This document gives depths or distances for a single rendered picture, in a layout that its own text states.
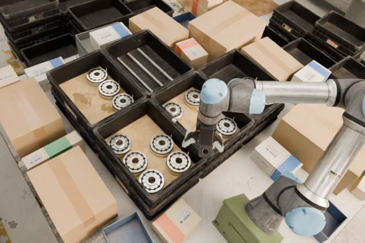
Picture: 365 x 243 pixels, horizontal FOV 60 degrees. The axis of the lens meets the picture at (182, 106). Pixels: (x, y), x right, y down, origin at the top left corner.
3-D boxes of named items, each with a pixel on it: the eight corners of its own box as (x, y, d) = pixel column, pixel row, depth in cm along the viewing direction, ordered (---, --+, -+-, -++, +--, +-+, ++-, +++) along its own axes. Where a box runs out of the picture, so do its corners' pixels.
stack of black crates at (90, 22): (116, 38, 286) (113, -7, 252) (134, 57, 273) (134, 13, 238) (74, 53, 268) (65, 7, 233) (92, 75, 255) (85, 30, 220)
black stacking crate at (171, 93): (248, 135, 152) (255, 121, 143) (205, 170, 138) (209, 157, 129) (193, 85, 168) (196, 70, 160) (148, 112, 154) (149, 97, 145)
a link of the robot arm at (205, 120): (221, 119, 99) (195, 116, 99) (219, 127, 103) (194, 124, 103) (222, 101, 104) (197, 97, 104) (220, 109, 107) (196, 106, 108)
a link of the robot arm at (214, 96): (231, 98, 90) (201, 95, 90) (225, 119, 99) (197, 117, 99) (230, 77, 95) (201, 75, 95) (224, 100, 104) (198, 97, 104)
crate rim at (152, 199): (208, 160, 130) (209, 157, 128) (151, 204, 116) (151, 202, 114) (148, 100, 147) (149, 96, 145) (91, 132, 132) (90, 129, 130)
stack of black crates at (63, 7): (94, 14, 304) (90, -19, 277) (110, 32, 290) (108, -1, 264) (54, 27, 285) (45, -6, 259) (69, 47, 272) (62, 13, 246)
